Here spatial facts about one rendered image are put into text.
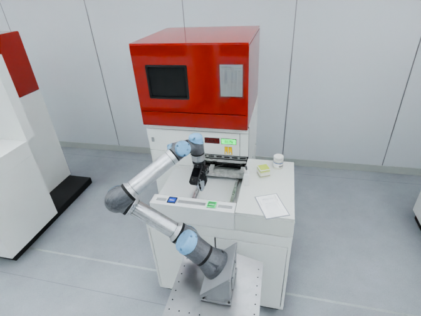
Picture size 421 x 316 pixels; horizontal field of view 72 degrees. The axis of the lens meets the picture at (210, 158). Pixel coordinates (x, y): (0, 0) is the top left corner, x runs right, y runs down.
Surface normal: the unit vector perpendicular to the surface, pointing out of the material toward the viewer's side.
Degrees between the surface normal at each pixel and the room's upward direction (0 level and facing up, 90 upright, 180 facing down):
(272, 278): 90
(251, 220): 90
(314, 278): 0
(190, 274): 0
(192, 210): 90
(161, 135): 90
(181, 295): 0
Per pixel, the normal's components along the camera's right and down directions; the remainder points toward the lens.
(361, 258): -0.05, -0.85
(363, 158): -0.23, 0.51
